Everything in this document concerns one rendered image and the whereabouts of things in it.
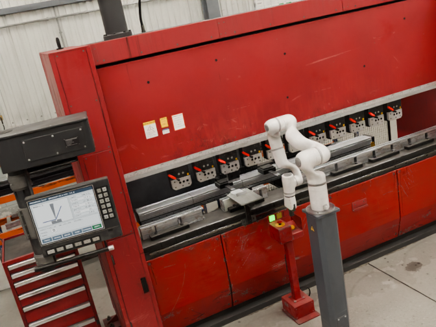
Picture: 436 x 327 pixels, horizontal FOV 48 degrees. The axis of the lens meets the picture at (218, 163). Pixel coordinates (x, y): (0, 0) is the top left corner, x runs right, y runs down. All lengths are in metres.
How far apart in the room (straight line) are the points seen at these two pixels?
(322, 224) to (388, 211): 1.42
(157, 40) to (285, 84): 1.06
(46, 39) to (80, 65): 4.41
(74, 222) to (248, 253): 1.55
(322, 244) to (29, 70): 5.30
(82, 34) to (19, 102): 1.32
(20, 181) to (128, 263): 0.98
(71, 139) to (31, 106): 4.81
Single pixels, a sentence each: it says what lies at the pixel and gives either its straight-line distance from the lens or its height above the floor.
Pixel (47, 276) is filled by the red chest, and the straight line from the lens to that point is 3.76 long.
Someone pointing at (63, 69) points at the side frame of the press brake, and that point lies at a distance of 3.08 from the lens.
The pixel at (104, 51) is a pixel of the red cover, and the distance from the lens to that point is 3.31.
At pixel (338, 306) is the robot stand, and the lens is 3.59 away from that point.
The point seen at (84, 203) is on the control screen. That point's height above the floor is 1.49.
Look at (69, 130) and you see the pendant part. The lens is 2.72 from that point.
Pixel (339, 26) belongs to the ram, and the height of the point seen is 2.06.
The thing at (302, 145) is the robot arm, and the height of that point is 1.43.
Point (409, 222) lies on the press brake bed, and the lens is 4.81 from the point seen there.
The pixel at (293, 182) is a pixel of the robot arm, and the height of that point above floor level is 1.10.
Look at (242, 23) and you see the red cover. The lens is 3.62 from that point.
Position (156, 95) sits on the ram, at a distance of 3.42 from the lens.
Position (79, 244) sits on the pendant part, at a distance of 2.88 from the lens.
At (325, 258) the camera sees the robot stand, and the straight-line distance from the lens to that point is 3.36.
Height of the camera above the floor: 2.37
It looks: 17 degrees down
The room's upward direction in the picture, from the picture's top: 11 degrees counter-clockwise
